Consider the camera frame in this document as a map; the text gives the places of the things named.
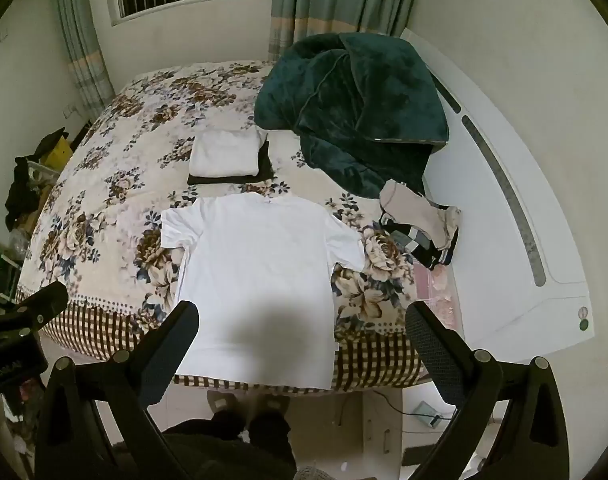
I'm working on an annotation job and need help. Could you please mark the narrow green curtain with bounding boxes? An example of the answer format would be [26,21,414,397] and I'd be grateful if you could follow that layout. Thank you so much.
[54,0,117,111]

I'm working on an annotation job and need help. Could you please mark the white t-shirt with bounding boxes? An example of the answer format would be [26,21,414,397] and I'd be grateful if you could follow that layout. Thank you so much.
[160,192,367,391]
[190,130,260,179]

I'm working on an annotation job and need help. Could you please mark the grey slipper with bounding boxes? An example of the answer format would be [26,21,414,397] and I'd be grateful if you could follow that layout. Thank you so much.
[206,390,249,423]
[251,392,291,425]

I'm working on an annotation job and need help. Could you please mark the person's legs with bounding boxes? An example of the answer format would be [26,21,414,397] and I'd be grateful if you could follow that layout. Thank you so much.
[161,406,297,480]

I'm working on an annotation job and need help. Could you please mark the beige cloth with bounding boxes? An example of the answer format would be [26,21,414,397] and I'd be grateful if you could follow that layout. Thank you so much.
[379,180,463,256]

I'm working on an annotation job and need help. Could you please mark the grey power adapter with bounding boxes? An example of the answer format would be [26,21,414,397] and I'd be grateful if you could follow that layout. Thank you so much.
[413,400,445,429]

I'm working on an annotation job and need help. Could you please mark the black cloth heap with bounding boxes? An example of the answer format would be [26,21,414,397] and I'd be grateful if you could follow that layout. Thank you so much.
[4,127,69,231]

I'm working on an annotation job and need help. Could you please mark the pink cloth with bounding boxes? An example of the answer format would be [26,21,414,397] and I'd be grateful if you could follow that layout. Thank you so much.
[413,264,466,342]

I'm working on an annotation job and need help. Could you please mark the dark striped cloth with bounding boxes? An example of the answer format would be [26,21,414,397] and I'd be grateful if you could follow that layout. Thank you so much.
[379,212,458,269]

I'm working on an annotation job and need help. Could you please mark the yellow box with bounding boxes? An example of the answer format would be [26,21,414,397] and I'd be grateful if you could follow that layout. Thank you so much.
[38,135,75,171]

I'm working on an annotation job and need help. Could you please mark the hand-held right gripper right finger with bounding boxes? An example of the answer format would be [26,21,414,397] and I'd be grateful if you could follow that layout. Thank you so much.
[404,301,571,480]

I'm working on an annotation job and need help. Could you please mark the white headboard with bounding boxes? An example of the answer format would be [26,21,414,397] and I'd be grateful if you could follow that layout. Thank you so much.
[399,27,596,346]

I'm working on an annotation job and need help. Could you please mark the dark green plush blanket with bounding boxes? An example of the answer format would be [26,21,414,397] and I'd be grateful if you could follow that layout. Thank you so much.
[254,32,450,199]

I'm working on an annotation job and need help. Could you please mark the folded black cloth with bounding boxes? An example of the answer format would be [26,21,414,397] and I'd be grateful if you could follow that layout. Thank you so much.
[187,140,276,186]

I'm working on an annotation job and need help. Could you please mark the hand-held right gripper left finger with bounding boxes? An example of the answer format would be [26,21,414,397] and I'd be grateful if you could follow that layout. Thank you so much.
[34,300,205,480]

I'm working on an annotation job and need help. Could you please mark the folded white t-shirt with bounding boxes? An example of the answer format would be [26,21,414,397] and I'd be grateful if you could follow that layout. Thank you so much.
[190,130,260,179]

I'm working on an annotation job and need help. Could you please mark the floral bed blanket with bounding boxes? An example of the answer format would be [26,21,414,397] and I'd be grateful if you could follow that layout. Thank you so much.
[14,60,435,392]

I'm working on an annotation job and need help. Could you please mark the black cable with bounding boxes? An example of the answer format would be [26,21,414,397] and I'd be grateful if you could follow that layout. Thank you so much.
[336,389,458,426]

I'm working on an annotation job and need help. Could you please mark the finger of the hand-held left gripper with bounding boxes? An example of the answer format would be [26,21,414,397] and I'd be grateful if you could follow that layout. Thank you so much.
[0,280,69,347]

